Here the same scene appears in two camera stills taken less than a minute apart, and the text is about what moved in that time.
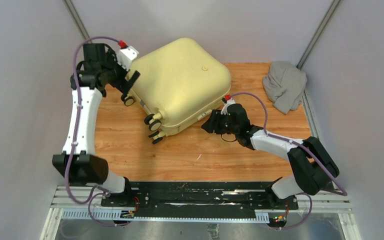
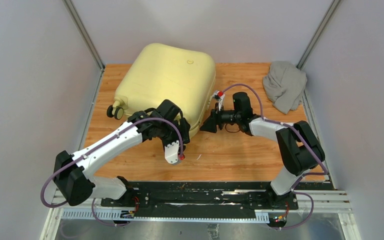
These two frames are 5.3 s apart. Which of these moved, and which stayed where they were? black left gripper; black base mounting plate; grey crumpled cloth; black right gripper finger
Moved: black left gripper
Stayed: black base mounting plate; grey crumpled cloth; black right gripper finger
